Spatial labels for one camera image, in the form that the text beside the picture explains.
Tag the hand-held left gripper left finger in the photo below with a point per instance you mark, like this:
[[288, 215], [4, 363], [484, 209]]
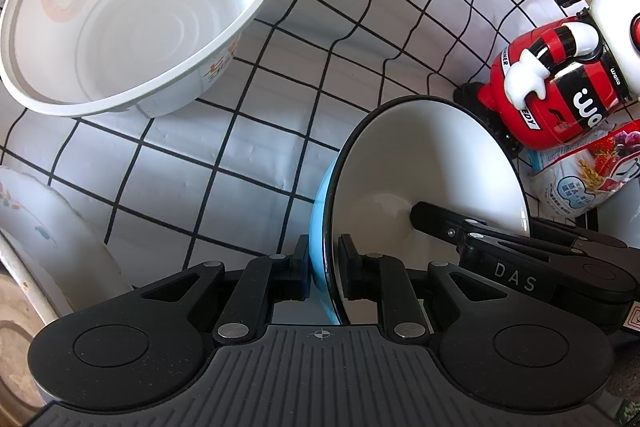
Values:
[[299, 267]]

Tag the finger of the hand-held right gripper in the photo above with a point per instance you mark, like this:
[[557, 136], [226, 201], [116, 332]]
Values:
[[575, 232], [440, 222]]

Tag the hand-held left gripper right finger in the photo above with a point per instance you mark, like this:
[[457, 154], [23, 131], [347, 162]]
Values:
[[350, 267]]

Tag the blue enamel bowl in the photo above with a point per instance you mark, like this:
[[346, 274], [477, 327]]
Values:
[[425, 167]]

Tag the white scalloped printed plate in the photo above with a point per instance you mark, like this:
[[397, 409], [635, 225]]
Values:
[[55, 242]]

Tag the large white plastic bowl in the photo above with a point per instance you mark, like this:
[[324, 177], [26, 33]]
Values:
[[140, 7]]

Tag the red cereal bag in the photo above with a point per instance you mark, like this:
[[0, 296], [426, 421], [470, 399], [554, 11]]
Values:
[[590, 167]]

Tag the green checked cloth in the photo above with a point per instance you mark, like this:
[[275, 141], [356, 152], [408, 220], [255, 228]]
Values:
[[631, 407]]

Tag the red panda robot figurine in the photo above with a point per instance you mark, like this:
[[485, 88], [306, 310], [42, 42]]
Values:
[[550, 72]]

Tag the white black checked tablecloth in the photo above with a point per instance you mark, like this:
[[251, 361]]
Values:
[[350, 7]]

